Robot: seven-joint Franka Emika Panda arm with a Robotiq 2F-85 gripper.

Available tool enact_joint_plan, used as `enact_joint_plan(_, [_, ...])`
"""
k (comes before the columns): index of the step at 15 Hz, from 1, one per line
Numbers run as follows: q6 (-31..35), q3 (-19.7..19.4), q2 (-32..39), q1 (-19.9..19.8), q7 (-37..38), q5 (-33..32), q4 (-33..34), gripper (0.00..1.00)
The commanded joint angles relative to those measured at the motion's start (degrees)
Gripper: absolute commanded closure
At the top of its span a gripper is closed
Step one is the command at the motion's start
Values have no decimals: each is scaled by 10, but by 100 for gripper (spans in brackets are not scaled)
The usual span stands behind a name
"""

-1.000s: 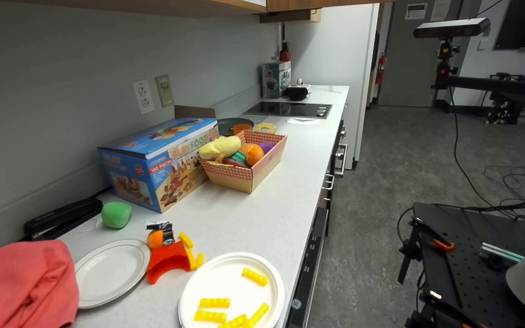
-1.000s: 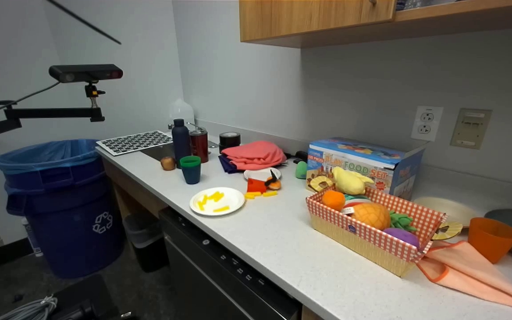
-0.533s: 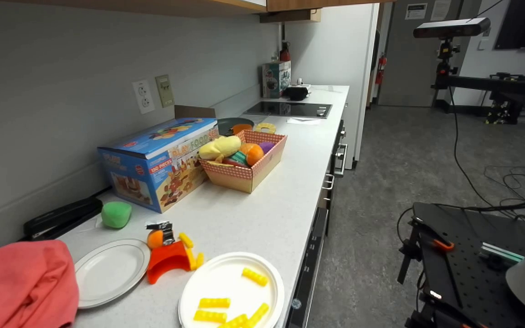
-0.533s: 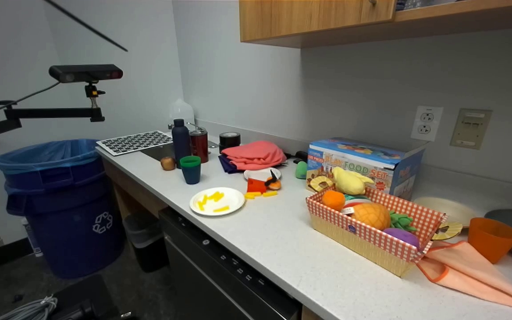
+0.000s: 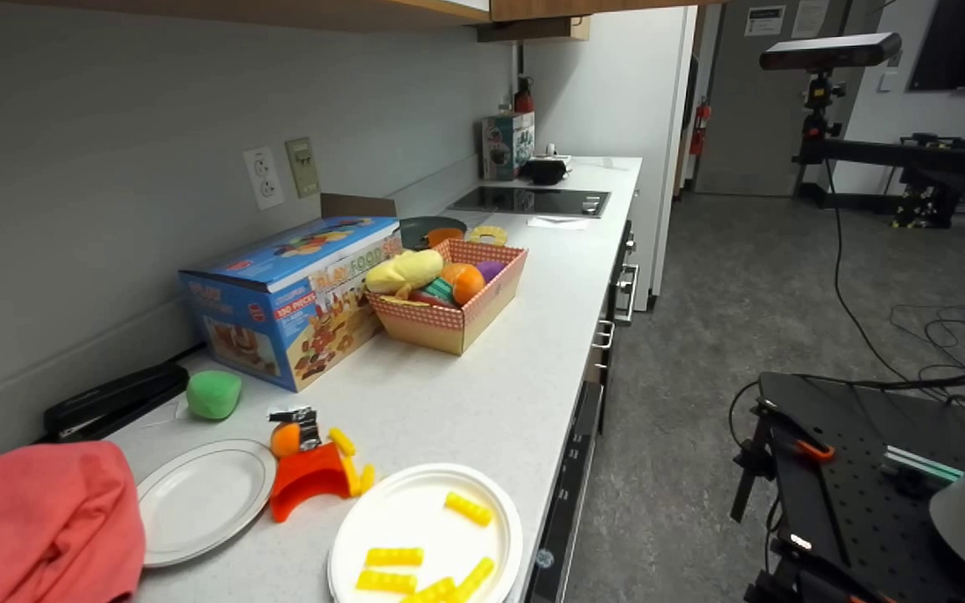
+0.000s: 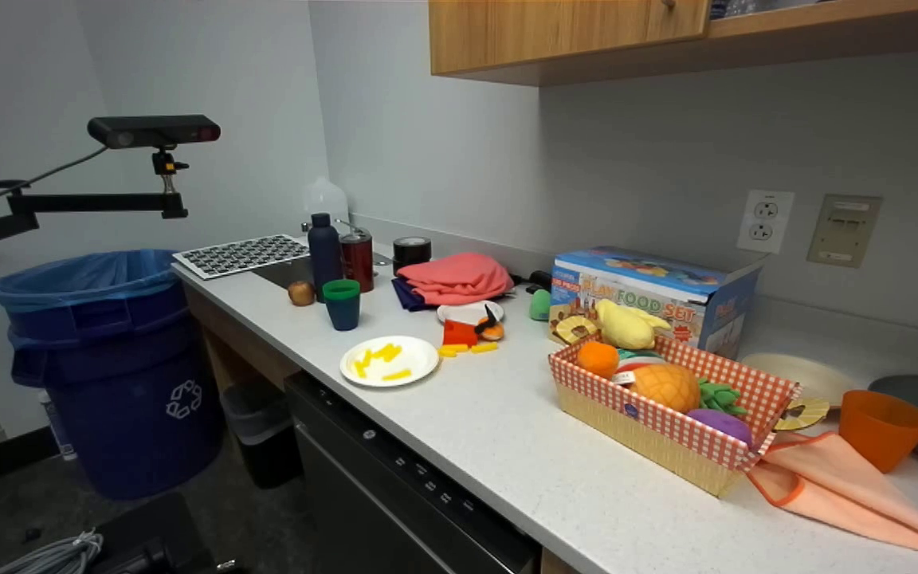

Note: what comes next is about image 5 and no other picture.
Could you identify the orange toy fruit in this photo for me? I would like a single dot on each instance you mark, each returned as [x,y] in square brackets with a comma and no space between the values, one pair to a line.
[467,285]

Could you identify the checked paper basket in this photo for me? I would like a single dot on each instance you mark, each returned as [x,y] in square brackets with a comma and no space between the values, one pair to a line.
[457,322]

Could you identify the purple toy fruit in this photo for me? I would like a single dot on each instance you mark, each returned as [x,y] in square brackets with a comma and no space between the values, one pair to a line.
[491,270]

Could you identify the green toy food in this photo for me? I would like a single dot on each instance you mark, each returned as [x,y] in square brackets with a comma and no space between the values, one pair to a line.
[440,290]

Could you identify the orange toy food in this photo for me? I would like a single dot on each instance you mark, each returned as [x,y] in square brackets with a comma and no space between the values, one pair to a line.
[445,237]

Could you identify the yellow plush toy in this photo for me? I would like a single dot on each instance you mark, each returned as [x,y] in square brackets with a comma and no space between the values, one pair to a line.
[403,270]

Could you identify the dark pan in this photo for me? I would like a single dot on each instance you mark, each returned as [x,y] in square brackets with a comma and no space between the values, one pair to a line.
[415,230]

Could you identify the white paper sheet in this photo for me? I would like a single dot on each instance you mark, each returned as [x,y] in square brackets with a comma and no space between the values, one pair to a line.
[558,222]

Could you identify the black cooktop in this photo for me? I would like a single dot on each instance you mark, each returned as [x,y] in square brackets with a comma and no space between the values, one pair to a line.
[528,201]

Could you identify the green cardboard box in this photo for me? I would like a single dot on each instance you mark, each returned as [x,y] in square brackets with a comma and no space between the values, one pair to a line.
[506,146]

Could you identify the brown cardboard piece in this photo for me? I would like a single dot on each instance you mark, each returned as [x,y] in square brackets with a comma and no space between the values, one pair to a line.
[357,206]

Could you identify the blue toy food box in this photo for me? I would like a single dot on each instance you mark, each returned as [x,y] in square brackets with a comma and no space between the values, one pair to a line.
[298,293]

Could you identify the yellow toy fry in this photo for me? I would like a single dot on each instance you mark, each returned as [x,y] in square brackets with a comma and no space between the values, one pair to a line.
[385,581]
[474,578]
[342,441]
[394,556]
[469,508]
[432,591]
[366,478]

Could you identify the black and silver clip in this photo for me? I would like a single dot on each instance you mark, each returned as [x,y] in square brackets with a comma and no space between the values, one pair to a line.
[307,425]

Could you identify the white paper plate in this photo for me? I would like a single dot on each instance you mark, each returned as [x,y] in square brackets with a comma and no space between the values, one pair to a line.
[424,528]

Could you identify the orange toy ball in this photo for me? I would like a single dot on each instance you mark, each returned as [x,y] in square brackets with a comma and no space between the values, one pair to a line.
[284,440]

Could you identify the white refrigerator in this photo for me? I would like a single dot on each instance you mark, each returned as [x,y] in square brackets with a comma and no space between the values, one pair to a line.
[616,92]

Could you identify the red toy fry holder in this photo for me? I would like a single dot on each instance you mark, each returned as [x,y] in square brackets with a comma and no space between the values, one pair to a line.
[307,481]

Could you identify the green toy block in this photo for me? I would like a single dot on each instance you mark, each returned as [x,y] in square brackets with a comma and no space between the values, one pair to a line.
[214,394]

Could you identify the grey door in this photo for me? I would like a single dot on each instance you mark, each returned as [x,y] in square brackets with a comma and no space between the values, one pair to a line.
[759,109]

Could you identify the white ceramic plate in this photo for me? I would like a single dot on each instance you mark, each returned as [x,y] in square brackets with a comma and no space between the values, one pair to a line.
[198,502]

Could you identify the orange clamp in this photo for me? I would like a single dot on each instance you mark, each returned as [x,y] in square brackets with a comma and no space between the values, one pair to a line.
[816,450]

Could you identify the black stapler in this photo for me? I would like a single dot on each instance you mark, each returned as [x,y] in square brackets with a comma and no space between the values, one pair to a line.
[114,402]

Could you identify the white paper sign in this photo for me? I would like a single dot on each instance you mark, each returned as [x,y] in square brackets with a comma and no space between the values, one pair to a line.
[764,20]

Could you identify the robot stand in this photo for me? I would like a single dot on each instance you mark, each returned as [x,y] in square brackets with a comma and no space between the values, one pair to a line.
[859,502]

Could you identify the green and white box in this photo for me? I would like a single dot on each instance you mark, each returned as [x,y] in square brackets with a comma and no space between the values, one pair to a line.
[922,466]

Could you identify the red cloth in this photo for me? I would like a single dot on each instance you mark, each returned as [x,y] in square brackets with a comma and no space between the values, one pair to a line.
[38,528]

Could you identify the beige switch plate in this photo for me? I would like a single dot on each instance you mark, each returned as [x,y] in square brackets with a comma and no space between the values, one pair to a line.
[302,167]

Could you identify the white wall socket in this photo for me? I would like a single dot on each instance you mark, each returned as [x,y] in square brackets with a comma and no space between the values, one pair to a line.
[264,178]

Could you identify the wooden wall cabinet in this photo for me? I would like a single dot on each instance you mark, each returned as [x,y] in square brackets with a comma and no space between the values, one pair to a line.
[323,10]

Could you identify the camera on tripod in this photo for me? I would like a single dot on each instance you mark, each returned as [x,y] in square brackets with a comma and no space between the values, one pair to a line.
[826,52]

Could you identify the black wall screen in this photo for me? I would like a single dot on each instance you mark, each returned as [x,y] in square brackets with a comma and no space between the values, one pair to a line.
[964,42]

